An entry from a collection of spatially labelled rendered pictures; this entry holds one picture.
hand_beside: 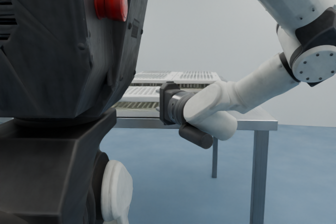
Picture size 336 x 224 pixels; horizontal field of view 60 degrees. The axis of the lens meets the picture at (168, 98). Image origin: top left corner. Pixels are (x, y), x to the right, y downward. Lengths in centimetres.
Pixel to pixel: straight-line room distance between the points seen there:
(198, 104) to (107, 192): 30
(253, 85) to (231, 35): 379
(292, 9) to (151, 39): 410
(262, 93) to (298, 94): 393
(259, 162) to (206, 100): 48
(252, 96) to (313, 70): 13
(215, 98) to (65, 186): 37
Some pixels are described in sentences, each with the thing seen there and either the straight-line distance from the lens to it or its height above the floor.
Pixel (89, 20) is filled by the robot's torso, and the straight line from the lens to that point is 26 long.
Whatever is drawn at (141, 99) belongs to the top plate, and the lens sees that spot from 95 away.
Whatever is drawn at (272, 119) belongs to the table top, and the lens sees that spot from 99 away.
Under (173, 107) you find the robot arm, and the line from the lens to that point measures 73.
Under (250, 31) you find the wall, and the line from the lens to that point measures 438.
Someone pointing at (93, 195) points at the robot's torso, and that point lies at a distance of 41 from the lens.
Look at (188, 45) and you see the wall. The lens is 441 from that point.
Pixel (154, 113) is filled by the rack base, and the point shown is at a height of 88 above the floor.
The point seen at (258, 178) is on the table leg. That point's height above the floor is 66.
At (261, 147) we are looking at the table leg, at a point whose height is 77.
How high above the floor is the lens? 109
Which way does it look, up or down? 10 degrees down
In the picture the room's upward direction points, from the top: straight up
